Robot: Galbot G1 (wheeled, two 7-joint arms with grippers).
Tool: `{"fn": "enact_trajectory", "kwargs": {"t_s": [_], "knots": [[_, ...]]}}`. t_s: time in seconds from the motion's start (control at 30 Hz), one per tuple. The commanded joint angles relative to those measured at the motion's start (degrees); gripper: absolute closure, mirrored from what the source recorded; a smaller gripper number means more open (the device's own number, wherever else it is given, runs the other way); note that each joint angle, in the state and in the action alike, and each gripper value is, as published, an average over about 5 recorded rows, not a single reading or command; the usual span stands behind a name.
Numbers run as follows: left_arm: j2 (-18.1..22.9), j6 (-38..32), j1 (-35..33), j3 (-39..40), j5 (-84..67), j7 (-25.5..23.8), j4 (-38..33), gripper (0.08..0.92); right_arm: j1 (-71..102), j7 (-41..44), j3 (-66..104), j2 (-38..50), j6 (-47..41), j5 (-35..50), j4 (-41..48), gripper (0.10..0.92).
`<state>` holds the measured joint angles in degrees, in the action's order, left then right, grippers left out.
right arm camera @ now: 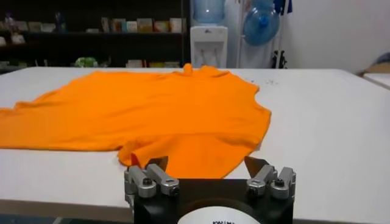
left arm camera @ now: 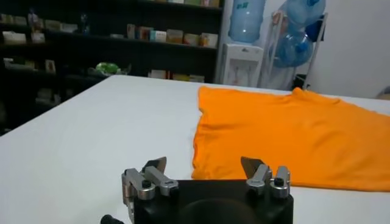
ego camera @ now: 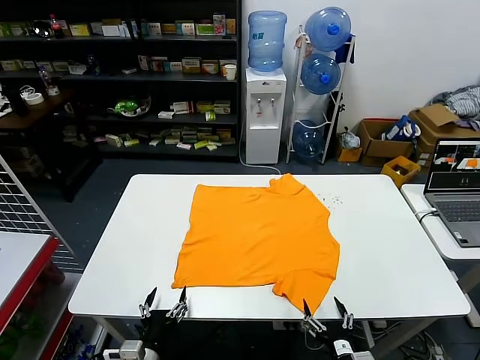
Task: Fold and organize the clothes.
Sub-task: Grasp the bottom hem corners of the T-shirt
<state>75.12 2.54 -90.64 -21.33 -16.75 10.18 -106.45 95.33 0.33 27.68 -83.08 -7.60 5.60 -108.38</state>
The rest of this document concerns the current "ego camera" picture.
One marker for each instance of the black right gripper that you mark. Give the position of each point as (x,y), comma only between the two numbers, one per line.
(333,336)

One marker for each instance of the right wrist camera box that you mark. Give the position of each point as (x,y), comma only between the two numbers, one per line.
(343,347)

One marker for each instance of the open cardboard box red rim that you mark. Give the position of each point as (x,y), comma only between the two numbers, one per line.
(375,146)

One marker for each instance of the blue water jug with label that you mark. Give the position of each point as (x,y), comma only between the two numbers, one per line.
(267,41)

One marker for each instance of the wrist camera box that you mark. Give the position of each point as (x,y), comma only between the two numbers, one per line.
(129,348)
(343,347)

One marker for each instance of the yellow plastic crate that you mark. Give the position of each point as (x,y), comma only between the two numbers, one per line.
(399,170)

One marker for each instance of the cardboard box with open flaps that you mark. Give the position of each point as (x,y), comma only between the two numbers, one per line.
(435,116)

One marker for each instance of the white carton orange stripe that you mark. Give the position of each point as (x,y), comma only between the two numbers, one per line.
(191,65)

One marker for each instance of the blue water jug blue cap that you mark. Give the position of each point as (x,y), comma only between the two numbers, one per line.
(318,73)
(307,140)

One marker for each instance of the clear plastic bottle purple label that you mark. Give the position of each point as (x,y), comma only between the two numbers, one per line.
(45,77)

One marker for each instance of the grey open laptop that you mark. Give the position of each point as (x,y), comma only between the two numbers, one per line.
(455,210)

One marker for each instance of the pile of grey-blue clothes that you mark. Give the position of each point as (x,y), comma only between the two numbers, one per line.
(465,99)

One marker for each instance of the white water dispenser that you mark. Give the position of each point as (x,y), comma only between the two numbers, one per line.
(264,112)

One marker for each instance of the yellow-green carton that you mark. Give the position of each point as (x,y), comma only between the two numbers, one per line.
(79,29)

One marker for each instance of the brown wooden desk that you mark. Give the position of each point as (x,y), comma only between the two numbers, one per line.
(37,112)

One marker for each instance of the orange t-shirt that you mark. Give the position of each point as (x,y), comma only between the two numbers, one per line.
(255,240)

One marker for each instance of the white paper cup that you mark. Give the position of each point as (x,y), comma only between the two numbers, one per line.
(230,72)

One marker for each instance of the large white table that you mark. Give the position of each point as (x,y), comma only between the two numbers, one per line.
(131,243)

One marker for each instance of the small white side table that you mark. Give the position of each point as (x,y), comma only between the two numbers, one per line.
(438,247)

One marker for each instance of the white carton red stripes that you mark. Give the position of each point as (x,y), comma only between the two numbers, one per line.
(181,107)

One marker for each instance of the yellow carton green band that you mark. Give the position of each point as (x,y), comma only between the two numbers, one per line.
(222,107)

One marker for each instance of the white carton red print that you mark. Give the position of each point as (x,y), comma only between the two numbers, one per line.
(210,67)

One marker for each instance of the cola bottle red label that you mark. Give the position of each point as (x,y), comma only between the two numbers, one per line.
(58,28)

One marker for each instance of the white flat carton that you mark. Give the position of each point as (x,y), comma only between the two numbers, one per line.
(110,30)

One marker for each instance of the tall pink floral carton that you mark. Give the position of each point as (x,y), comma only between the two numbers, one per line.
(219,23)

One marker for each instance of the small cardboard box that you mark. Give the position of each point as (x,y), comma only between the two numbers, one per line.
(350,154)

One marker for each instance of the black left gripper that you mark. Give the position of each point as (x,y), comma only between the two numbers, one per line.
(161,333)

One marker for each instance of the shiny metal bowl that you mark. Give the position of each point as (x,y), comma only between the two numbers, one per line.
(40,28)

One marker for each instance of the green and white carton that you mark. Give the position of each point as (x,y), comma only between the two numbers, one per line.
(204,29)

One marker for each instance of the stacked blue water jugs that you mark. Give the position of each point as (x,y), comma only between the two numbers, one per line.
(326,26)

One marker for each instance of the crumpled clear plastic bag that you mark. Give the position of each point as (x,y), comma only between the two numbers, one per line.
(349,138)

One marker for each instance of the white carton teal print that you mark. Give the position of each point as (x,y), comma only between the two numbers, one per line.
(185,28)

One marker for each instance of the white tape roll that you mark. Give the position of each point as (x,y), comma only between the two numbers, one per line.
(35,99)

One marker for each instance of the bowl with green items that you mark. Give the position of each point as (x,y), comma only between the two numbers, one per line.
(129,107)

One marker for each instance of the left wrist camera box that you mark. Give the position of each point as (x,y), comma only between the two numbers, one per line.
(129,348)

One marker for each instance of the black shelving unit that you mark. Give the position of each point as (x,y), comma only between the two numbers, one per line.
(150,78)

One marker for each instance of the white table with red edge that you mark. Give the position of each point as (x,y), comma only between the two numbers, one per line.
(18,255)

